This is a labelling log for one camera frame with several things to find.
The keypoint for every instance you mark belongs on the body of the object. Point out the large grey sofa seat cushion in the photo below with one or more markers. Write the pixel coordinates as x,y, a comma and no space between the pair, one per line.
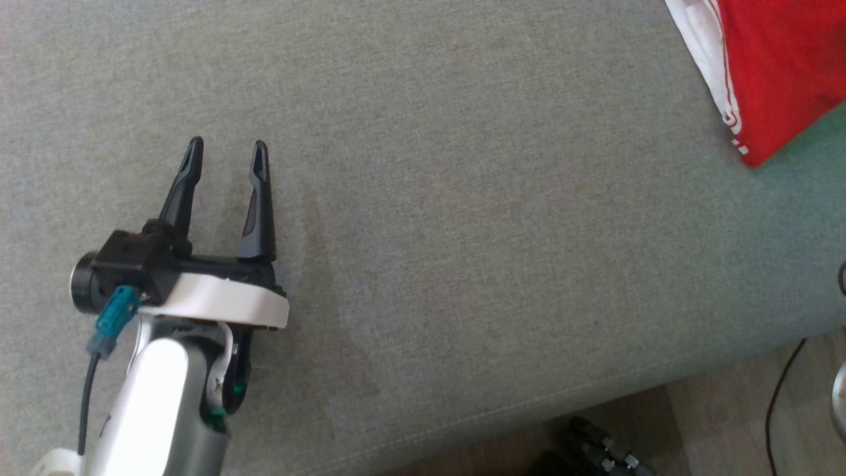
462,198

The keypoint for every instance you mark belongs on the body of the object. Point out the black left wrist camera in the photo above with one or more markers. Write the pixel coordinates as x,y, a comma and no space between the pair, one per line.
125,264

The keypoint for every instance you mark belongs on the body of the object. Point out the red white basketball shorts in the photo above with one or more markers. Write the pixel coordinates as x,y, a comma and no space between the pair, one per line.
780,66

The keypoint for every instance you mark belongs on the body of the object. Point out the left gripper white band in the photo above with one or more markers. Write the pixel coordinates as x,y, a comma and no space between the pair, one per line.
225,301

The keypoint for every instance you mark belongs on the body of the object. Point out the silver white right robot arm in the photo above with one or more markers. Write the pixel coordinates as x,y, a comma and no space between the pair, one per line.
841,403

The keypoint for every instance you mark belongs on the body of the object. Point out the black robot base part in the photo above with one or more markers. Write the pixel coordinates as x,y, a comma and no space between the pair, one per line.
595,449

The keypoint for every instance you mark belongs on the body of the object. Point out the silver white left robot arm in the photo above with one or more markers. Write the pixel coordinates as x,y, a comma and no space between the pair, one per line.
158,396

